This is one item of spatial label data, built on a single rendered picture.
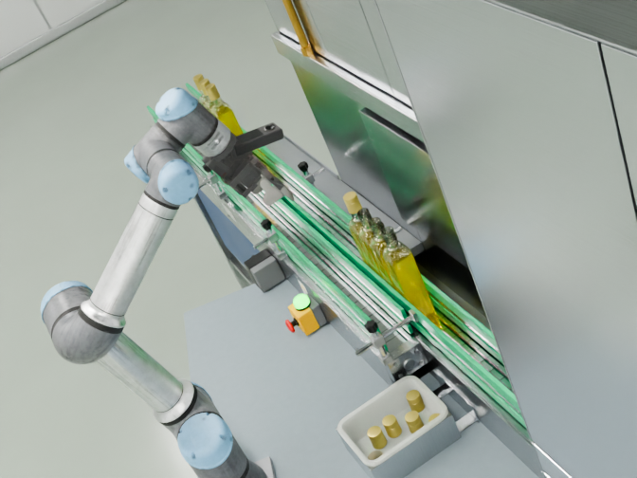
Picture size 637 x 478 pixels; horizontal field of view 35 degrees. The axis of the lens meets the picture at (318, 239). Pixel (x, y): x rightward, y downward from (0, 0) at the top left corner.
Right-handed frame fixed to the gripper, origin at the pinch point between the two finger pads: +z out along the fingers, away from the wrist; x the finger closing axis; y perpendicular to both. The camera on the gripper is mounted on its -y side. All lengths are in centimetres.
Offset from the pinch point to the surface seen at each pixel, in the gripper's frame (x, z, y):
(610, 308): 126, -48, -10
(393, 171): -9.0, 25.9, -20.7
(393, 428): 25, 49, 25
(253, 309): -50, 51, 32
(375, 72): -5.0, 0.9, -33.0
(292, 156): -91, 53, -11
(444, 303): 14.7, 44.4, -4.4
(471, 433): 35, 58, 14
